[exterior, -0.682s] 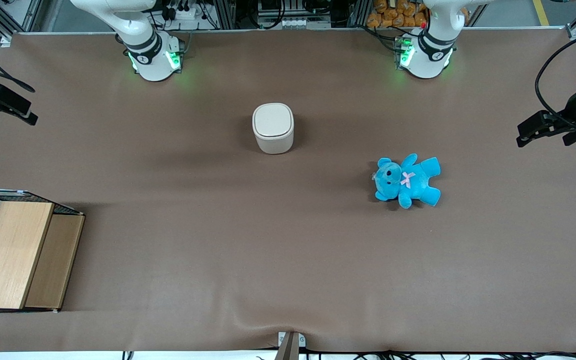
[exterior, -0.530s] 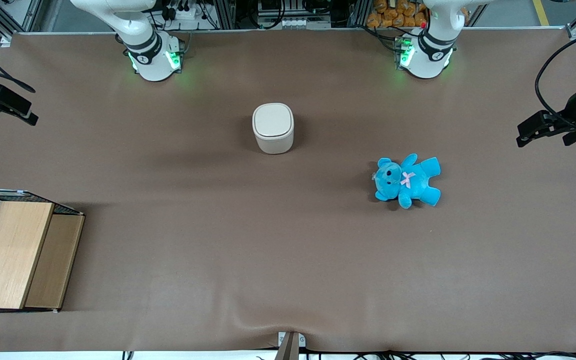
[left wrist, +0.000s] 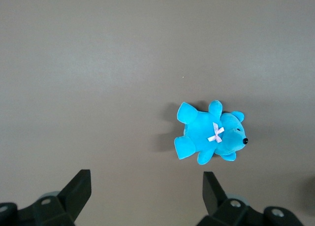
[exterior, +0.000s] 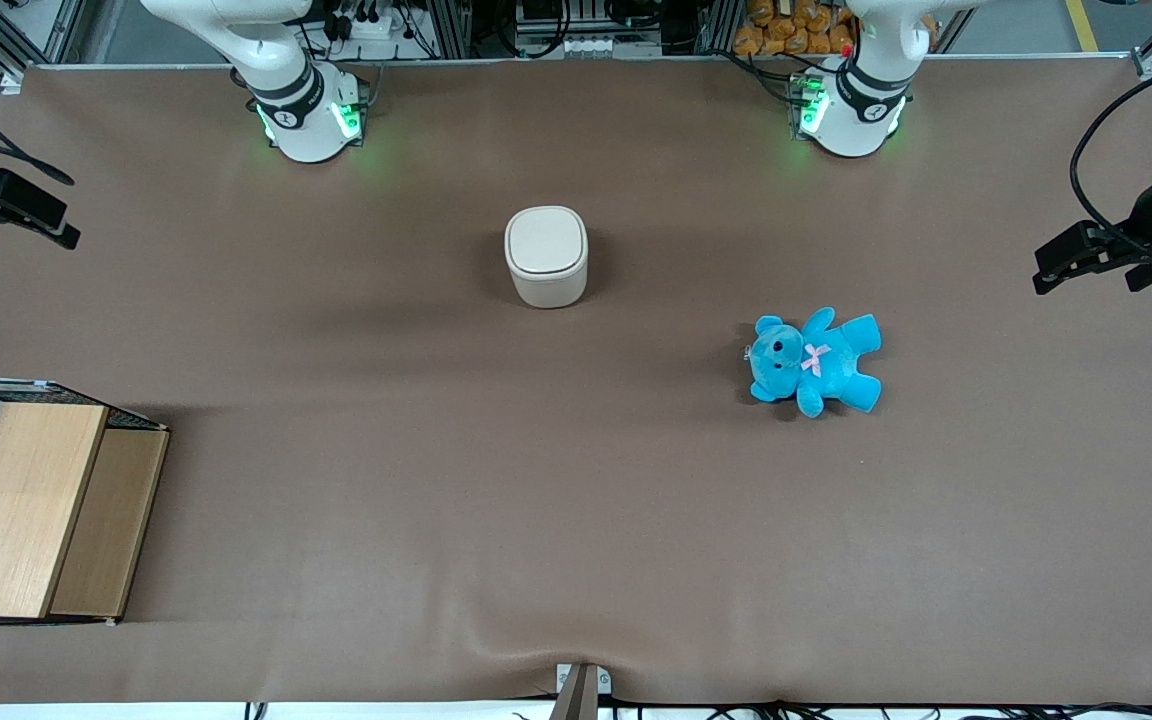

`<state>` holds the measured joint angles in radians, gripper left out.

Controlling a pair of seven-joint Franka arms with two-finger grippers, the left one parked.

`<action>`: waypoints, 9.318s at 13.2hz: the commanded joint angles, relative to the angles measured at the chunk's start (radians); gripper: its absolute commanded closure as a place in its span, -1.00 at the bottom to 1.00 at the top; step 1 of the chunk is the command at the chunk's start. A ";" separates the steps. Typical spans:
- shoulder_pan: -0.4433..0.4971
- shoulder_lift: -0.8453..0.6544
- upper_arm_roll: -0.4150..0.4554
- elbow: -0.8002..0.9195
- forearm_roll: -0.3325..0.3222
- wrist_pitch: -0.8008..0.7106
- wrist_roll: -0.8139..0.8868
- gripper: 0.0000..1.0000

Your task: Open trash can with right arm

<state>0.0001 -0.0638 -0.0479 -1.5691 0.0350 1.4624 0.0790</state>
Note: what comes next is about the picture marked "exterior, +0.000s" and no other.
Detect brown table cloth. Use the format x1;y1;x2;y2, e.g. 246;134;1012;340
0;58;1152;707

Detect metal camera bracket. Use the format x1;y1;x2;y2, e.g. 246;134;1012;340
548;662;613;720

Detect beige trash can lid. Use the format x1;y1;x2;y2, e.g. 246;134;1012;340
509;209;584;275

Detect beige plastic trash can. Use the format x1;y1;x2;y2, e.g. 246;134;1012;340
504;206;590;310

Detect wooden shelf box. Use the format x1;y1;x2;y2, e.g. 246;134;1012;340
0;378;171;629

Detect orange plush toys pile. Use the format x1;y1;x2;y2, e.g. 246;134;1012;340
732;0;857;57

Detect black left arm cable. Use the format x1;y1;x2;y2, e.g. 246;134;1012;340
1070;50;1152;253

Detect white power strip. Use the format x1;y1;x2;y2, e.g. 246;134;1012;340
334;8;409;43

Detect blue teddy bear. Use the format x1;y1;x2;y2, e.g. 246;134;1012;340
744;307;883;419

